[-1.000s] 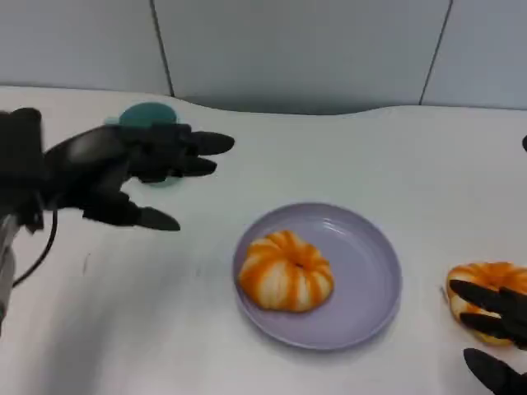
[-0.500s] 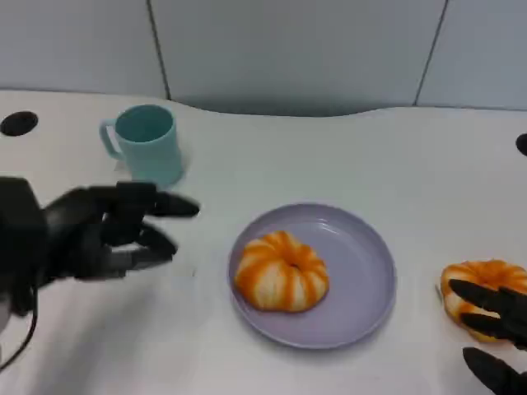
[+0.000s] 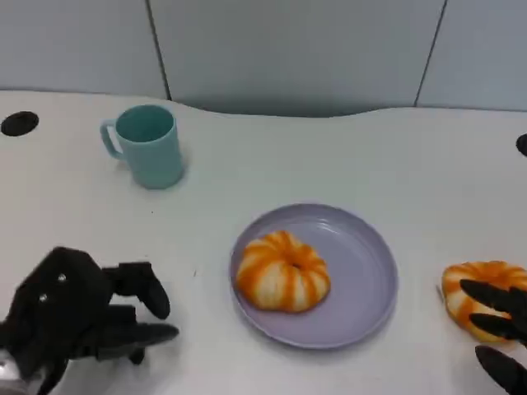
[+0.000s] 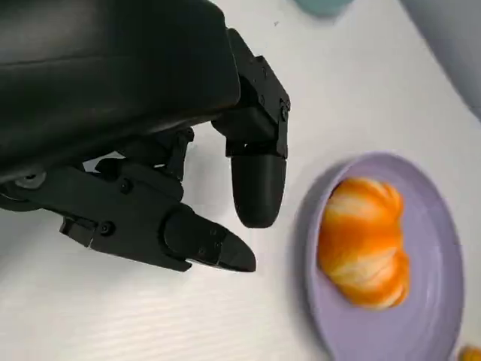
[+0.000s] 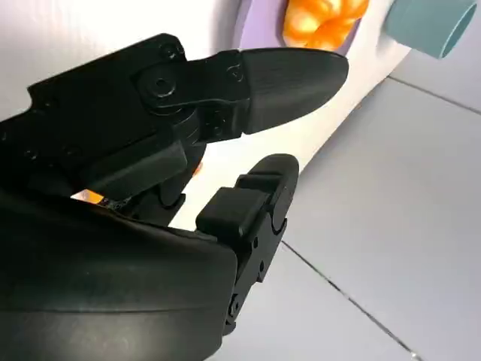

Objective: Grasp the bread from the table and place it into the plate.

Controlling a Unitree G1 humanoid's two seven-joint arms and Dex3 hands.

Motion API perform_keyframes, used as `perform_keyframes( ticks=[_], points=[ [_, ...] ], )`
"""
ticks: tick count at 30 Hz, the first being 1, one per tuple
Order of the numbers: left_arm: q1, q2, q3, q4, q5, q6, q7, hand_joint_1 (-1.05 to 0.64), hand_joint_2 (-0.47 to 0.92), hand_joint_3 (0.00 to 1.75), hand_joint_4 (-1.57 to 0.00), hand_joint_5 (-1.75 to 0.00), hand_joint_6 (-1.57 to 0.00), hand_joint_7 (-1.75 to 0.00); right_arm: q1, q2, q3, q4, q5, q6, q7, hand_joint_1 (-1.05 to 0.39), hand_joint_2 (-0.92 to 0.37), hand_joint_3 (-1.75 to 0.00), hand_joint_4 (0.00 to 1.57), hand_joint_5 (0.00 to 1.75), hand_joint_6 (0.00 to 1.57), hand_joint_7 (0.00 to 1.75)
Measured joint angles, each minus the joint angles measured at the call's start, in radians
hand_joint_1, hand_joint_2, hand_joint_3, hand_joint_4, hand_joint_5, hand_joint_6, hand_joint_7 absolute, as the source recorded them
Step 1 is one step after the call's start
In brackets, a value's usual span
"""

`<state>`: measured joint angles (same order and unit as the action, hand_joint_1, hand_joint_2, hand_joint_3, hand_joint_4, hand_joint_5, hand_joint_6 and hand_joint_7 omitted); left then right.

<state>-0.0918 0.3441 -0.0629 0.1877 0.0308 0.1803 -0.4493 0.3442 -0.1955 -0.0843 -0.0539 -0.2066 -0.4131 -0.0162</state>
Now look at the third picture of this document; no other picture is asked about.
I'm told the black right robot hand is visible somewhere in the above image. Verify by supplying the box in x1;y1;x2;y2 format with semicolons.
459;279;527;395

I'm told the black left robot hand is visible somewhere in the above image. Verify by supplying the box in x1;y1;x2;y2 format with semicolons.
0;245;180;395

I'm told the orange and white bread roll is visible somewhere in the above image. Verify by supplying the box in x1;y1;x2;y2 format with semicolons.
235;230;332;314
441;260;527;343

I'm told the lilac plate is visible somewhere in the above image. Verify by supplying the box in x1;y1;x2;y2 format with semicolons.
229;202;399;350

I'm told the pale green mug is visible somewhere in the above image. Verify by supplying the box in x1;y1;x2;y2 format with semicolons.
100;104;184;190

